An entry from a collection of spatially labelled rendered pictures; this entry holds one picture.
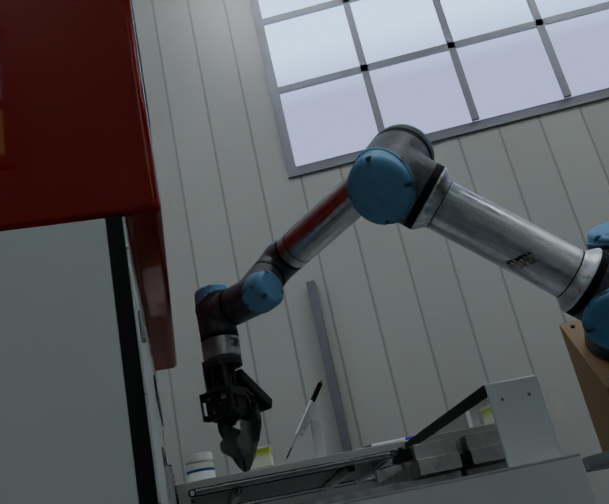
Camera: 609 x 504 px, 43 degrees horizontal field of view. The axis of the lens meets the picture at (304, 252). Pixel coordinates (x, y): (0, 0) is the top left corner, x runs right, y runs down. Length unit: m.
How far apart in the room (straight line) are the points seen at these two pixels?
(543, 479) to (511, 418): 0.12
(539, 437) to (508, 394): 0.08
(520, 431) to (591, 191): 2.64
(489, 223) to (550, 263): 0.11
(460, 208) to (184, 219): 2.80
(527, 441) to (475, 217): 0.37
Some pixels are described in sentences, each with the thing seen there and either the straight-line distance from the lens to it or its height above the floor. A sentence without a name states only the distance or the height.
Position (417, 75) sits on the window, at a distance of 4.11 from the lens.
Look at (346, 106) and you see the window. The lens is 4.04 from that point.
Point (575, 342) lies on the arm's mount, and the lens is 1.54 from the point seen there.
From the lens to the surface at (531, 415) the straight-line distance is 1.35.
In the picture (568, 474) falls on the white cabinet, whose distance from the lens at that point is 1.29.
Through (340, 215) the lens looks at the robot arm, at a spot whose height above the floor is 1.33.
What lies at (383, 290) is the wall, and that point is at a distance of 3.64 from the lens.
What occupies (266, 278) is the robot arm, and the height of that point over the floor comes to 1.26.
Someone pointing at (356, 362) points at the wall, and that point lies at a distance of 3.56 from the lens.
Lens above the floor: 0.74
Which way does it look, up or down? 22 degrees up
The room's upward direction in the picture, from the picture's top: 12 degrees counter-clockwise
